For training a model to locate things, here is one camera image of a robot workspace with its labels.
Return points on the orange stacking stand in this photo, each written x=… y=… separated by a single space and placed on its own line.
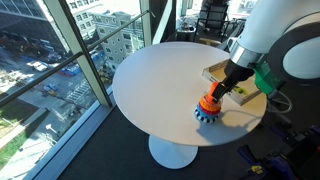
x=210 y=90

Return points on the grey window frame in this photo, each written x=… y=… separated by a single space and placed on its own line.
x=83 y=63

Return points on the white table pedestal base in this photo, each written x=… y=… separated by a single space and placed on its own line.
x=173 y=153

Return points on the wooden tray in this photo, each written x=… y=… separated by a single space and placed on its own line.
x=216 y=72

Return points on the grey building outside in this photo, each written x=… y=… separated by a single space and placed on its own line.
x=116 y=40

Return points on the black round bin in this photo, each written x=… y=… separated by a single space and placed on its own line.
x=186 y=33

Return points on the tan chair seat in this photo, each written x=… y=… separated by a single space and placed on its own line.
x=209 y=41

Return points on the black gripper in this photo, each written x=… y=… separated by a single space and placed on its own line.
x=240 y=73

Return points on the black office chair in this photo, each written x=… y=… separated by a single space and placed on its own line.
x=213 y=13

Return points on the green wrist camera box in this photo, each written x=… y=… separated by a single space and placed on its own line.
x=266 y=80

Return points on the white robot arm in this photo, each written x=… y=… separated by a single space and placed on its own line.
x=266 y=23

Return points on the dark equipment with blue clamps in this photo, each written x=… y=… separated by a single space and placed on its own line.
x=280 y=166

